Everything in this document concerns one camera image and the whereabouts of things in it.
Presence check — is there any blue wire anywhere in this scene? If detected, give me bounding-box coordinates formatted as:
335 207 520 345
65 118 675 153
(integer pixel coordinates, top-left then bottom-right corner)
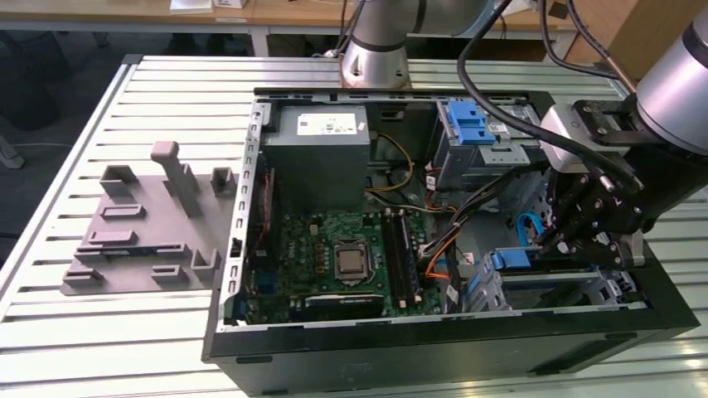
516 210 549 250

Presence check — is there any silver drive cage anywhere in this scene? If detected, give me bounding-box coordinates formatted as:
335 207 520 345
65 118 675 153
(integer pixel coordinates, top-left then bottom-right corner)
432 97 557 192

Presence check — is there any grey metal foot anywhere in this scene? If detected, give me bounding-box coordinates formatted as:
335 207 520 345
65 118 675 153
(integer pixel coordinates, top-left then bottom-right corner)
0 134 27 170

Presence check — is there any black PC case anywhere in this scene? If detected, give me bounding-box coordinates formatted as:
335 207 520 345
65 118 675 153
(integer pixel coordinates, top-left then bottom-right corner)
199 85 701 395

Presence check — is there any orange wire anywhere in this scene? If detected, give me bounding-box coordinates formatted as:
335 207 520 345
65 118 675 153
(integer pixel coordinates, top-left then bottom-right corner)
423 238 464 279

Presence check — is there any grey power supply unit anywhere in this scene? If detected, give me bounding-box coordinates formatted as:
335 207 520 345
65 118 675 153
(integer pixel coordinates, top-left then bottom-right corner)
259 103 373 212

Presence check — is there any black graphics card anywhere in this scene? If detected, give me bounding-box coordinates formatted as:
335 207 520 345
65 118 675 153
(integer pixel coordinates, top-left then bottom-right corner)
287 292 384 321

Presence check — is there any small silver wrist camera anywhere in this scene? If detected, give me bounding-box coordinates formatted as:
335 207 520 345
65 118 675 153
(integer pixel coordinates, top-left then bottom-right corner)
628 230 647 269

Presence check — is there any hard disk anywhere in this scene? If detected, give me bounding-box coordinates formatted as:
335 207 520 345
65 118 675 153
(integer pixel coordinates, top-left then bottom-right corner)
491 247 604 275

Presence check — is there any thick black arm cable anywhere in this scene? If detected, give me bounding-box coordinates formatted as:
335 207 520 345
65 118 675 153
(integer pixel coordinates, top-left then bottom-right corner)
539 0 637 90
456 0 647 192

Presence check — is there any black wire bundle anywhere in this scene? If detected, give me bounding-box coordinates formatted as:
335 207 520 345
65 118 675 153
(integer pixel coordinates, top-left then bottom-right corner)
436 161 555 266

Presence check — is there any red black twisted wire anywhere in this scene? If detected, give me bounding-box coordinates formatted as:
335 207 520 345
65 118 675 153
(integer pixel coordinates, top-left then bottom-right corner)
245 169 276 256

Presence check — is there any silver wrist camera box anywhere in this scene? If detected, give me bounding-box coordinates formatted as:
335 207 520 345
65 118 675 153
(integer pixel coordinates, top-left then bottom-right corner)
539 105 601 173

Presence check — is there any green motherboard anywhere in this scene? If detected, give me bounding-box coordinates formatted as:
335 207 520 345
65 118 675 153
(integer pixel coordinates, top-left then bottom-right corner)
237 209 444 324

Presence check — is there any yellow black wire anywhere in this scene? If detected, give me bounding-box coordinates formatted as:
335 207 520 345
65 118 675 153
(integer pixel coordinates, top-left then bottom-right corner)
364 132 416 194

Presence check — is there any wooden desk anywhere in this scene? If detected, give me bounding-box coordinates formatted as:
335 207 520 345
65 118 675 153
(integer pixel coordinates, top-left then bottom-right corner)
0 0 588 63

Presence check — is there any blue plastic drive latch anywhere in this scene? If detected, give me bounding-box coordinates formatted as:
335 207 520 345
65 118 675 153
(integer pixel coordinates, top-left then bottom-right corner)
448 100 497 146

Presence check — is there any silver CPU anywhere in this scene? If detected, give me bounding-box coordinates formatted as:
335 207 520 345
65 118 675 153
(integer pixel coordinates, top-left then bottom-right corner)
335 248 367 277

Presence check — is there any grey parts rack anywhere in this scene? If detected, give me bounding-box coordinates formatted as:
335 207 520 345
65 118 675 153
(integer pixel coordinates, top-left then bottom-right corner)
59 139 243 296

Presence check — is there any wooden cabinet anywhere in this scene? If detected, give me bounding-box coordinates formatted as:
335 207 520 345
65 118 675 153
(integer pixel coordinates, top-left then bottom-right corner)
563 0 708 80

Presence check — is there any silver disk bay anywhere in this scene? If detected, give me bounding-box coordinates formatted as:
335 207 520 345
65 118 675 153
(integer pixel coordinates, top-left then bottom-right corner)
464 248 637 314

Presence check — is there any black RAM stick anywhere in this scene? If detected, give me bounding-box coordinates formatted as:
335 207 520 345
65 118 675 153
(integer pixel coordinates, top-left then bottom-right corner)
396 209 425 302

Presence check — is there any red wire with white label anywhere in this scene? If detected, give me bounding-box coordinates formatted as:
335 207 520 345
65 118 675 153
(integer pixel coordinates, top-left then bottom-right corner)
423 163 449 212

